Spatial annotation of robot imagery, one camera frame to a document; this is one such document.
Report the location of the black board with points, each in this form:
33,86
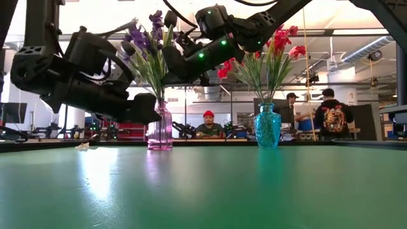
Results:
365,122

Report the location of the black background robot arm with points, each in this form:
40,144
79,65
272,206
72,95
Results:
235,128
184,130

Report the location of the black table frame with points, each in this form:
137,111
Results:
318,143

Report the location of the person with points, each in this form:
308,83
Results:
209,128
330,98
292,101

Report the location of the black background monitor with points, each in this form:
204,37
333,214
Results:
14,113

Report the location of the blue glass vase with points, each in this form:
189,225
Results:
267,127

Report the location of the pink glass vase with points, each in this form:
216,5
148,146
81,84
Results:
160,133

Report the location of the red tool cabinet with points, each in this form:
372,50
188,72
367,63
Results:
133,130

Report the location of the dark screen behind vase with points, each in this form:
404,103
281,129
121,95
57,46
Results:
284,111

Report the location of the grey overhead crossbar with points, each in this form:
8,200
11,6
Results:
349,31

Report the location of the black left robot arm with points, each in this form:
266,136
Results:
41,63

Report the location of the blue storage bin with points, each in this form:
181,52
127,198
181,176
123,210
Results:
306,124

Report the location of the black ceiling spotlight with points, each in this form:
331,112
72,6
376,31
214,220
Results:
375,55

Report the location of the slim silver ventilation duct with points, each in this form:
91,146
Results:
365,51

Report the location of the black pole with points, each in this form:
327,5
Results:
401,76

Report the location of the red hat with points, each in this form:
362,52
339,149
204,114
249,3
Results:
208,114

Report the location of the green table mat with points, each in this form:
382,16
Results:
203,191

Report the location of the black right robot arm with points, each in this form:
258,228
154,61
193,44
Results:
286,12

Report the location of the purple flower bunch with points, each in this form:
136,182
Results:
149,63

